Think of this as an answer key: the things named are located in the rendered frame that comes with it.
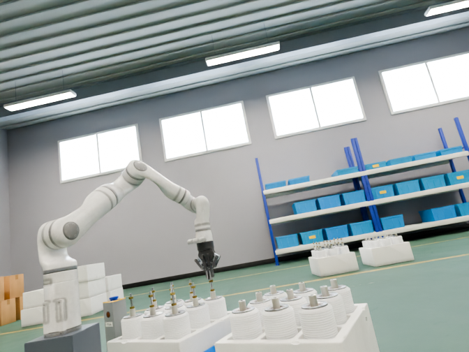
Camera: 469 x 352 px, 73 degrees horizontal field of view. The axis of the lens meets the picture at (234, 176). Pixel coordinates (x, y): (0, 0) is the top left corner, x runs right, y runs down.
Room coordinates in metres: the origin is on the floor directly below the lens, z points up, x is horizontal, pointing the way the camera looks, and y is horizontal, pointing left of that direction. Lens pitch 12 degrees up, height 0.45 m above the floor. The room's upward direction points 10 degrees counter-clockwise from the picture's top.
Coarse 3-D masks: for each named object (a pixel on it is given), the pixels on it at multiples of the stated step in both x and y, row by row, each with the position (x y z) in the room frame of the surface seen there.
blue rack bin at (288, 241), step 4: (284, 236) 5.68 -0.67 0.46; (288, 236) 5.67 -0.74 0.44; (292, 236) 5.67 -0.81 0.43; (296, 236) 5.67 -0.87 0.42; (276, 240) 5.76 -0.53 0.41; (280, 240) 5.69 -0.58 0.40; (284, 240) 5.69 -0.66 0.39; (288, 240) 5.68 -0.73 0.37; (292, 240) 5.68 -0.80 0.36; (296, 240) 5.68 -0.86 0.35; (280, 244) 5.70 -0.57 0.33; (284, 244) 5.69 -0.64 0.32; (288, 244) 5.68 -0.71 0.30; (292, 244) 5.68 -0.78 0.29; (296, 244) 5.68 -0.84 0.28; (280, 248) 5.70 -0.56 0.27; (284, 248) 5.70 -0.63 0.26
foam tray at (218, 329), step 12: (228, 312) 1.47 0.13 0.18; (216, 324) 1.31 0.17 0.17; (228, 324) 1.37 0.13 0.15; (192, 336) 1.19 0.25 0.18; (204, 336) 1.24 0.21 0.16; (216, 336) 1.30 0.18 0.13; (108, 348) 1.33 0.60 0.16; (120, 348) 1.29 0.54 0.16; (132, 348) 1.25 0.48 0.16; (144, 348) 1.22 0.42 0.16; (156, 348) 1.19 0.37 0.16; (168, 348) 1.16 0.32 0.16; (180, 348) 1.13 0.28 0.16; (192, 348) 1.18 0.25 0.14; (204, 348) 1.24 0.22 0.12
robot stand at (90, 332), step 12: (96, 324) 1.02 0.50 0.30; (60, 336) 0.92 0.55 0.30; (72, 336) 0.90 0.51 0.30; (84, 336) 0.96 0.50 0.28; (96, 336) 1.02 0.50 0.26; (24, 348) 0.91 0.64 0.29; (36, 348) 0.91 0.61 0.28; (48, 348) 0.91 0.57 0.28; (60, 348) 0.90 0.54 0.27; (72, 348) 0.90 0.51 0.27; (84, 348) 0.96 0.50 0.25; (96, 348) 1.01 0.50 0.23
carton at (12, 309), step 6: (6, 300) 4.24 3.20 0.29; (12, 300) 4.33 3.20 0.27; (0, 306) 4.15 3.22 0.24; (6, 306) 4.24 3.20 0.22; (12, 306) 4.33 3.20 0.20; (0, 312) 4.15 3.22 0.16; (6, 312) 4.24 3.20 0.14; (12, 312) 4.33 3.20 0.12; (0, 318) 4.15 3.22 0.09; (6, 318) 4.23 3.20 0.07; (12, 318) 4.32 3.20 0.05; (0, 324) 4.15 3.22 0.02
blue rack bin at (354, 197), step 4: (352, 192) 5.57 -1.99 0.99; (356, 192) 5.57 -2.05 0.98; (360, 192) 5.57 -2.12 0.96; (340, 196) 5.79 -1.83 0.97; (344, 196) 5.59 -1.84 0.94; (348, 196) 5.59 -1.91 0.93; (352, 196) 5.58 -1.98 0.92; (356, 196) 5.58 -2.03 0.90; (360, 196) 5.58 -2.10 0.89; (364, 196) 5.57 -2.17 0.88; (340, 200) 5.89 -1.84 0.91; (344, 200) 5.60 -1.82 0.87; (348, 200) 5.59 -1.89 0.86; (352, 200) 5.59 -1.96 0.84; (356, 200) 5.58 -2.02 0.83; (360, 200) 5.58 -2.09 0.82; (364, 200) 5.58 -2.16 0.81; (344, 204) 5.67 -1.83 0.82; (348, 204) 5.60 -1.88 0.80
